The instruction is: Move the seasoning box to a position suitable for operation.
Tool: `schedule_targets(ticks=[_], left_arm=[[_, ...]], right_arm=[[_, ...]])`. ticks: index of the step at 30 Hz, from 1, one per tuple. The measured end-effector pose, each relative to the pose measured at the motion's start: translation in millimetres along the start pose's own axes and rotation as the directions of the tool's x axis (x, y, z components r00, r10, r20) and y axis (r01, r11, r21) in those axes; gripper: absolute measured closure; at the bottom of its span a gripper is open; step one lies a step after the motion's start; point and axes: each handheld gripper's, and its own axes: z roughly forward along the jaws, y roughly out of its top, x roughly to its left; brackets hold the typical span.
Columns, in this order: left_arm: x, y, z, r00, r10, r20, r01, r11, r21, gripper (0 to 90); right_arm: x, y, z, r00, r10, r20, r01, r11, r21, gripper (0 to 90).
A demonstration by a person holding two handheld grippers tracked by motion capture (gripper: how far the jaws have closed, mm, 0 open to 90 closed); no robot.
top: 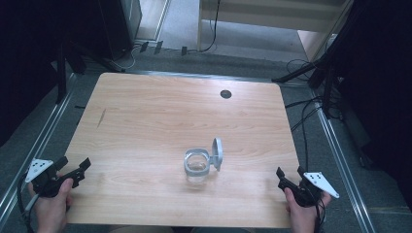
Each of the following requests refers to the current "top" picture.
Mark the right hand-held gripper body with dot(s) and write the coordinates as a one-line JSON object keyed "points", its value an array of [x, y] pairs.
{"points": [[312, 189]]}

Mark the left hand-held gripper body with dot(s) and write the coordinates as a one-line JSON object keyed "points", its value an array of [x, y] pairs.
{"points": [[39, 168]]}

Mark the glass jar with grey lid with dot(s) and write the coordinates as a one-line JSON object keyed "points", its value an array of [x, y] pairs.
{"points": [[198, 165]]}

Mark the person's right hand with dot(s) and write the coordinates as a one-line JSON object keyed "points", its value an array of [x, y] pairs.
{"points": [[304, 218]]}

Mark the person's left hand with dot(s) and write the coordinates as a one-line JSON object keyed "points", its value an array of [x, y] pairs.
{"points": [[51, 210]]}

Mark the black metal stand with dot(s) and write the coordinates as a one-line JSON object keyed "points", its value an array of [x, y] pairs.
{"points": [[327, 64], [69, 61]]}

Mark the black round table grommet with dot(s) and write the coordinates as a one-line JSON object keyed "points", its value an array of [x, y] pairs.
{"points": [[225, 94]]}

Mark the black cabinet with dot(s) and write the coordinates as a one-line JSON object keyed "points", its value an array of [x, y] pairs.
{"points": [[121, 26]]}

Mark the metal floor rail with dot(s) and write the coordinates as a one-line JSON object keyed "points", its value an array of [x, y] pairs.
{"points": [[343, 161], [42, 139], [210, 76]]}

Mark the white shelf frame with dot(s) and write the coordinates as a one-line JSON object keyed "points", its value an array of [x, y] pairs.
{"points": [[275, 14]]}

